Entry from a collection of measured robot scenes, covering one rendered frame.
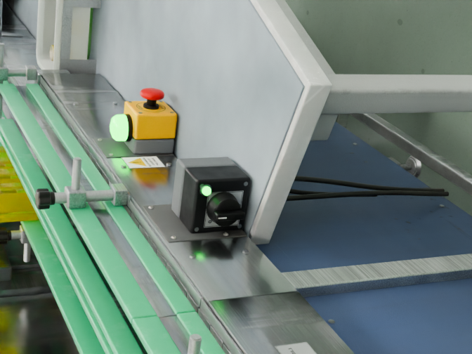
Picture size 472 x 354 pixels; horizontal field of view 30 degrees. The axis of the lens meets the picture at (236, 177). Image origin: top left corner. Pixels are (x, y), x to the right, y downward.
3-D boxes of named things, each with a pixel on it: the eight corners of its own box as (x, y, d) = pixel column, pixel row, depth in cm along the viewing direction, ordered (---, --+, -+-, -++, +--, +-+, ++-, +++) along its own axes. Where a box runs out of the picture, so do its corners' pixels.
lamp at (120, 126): (123, 135, 147) (106, 135, 146) (126, 109, 145) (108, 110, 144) (131, 145, 143) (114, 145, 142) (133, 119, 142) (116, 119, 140)
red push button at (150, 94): (135, 105, 145) (137, 86, 144) (158, 105, 147) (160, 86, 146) (142, 113, 142) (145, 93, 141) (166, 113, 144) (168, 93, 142)
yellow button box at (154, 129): (162, 138, 152) (120, 139, 148) (166, 97, 149) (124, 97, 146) (175, 153, 146) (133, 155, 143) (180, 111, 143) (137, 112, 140)
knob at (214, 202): (234, 220, 121) (244, 231, 118) (204, 223, 119) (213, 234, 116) (238, 190, 119) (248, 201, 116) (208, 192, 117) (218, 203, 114)
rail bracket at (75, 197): (123, 197, 132) (33, 201, 126) (126, 151, 129) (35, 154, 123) (130, 208, 128) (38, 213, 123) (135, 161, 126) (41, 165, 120)
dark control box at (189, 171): (224, 206, 129) (170, 209, 125) (231, 155, 126) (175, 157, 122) (247, 231, 122) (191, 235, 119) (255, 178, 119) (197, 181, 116)
